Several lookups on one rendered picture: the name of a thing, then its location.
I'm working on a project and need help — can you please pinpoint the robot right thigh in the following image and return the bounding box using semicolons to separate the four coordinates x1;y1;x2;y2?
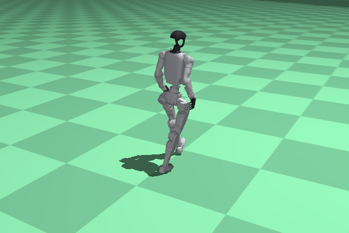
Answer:
168;98;190;141

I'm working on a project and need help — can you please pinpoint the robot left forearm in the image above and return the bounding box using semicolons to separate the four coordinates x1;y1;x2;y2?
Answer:
155;77;167;91

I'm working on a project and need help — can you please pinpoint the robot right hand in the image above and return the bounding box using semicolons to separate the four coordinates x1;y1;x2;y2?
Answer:
190;98;196;110

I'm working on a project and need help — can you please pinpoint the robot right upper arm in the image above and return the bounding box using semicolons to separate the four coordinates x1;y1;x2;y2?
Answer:
181;55;194;85

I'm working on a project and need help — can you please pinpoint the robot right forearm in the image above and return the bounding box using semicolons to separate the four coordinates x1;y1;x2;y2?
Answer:
184;78;196;100

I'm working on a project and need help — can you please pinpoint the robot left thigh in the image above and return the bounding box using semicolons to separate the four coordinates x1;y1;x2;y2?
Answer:
158;92;176;128

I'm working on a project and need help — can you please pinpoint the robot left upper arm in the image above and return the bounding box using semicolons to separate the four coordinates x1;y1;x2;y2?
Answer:
154;51;166;79

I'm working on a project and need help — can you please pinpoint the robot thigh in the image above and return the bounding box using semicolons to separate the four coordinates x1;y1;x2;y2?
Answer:
158;92;176;128
168;98;190;141

